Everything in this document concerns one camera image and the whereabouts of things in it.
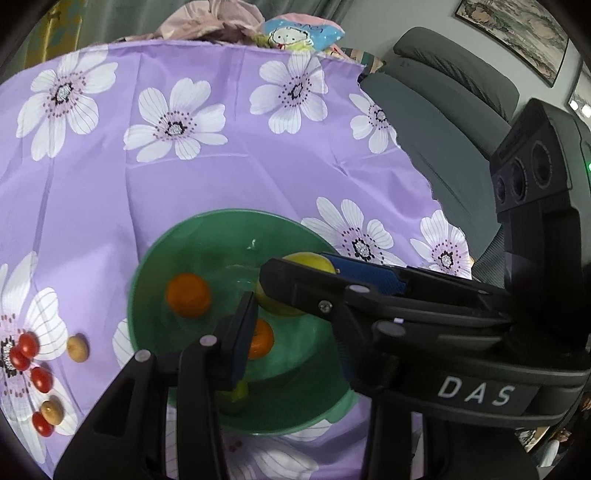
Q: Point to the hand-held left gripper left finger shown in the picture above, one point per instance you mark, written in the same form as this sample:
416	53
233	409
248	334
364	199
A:
241	350

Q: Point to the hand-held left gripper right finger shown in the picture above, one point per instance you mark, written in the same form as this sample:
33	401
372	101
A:
392	443

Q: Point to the green jujube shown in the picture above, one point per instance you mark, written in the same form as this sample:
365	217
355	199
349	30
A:
239	393

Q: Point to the green plastic bowl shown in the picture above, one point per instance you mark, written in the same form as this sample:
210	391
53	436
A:
221	249

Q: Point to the pink cloth pile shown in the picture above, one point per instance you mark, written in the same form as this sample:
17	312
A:
217	18

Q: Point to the red cherry tomato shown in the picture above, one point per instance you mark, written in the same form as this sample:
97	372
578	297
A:
41	379
42	424
28	344
17	361

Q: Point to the orange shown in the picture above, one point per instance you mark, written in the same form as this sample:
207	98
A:
263	339
188	295

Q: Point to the purple floral tablecloth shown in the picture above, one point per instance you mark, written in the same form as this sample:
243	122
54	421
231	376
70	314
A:
138	175

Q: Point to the yellow lemon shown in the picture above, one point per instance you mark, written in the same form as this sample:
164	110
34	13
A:
304	263

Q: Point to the grey armchair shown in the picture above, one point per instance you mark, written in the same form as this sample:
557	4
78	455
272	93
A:
438	115

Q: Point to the yellow patterned curtain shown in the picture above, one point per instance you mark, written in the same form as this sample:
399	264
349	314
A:
60	18

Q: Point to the cartoon printed pillow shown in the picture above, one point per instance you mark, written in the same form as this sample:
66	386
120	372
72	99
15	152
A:
300	32

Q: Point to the brown longan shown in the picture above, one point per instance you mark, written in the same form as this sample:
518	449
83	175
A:
51	410
77	347

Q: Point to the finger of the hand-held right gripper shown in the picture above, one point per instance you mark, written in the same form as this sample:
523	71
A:
323	295
369	274

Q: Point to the framed landscape painting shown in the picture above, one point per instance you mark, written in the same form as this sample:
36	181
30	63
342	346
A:
512	32

